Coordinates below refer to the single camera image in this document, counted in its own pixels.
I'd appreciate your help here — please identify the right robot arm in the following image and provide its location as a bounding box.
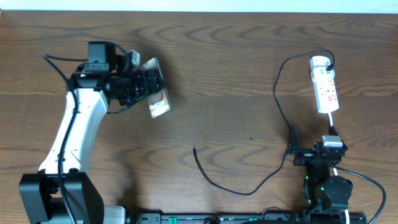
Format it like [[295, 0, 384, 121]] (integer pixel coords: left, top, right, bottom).
[[287, 127, 353, 223]]

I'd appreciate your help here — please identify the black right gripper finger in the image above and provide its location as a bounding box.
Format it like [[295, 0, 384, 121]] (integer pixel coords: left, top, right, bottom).
[[328, 126, 348, 149], [287, 125, 300, 155]]

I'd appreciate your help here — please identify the black right camera cable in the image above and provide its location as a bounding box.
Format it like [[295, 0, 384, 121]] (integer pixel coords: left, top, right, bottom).
[[326, 161, 387, 224]]

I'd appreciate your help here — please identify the white power strip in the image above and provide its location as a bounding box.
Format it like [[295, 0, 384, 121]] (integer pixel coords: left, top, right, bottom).
[[310, 55, 339, 114]]

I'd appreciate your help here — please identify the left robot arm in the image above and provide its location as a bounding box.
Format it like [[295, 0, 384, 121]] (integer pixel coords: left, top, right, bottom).
[[19, 41, 169, 223]]

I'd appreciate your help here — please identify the black charger cable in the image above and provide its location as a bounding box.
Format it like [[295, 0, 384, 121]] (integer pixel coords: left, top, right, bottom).
[[192, 49, 336, 197]]

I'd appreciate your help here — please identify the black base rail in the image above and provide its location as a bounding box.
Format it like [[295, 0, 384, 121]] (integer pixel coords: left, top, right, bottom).
[[124, 212, 368, 224]]

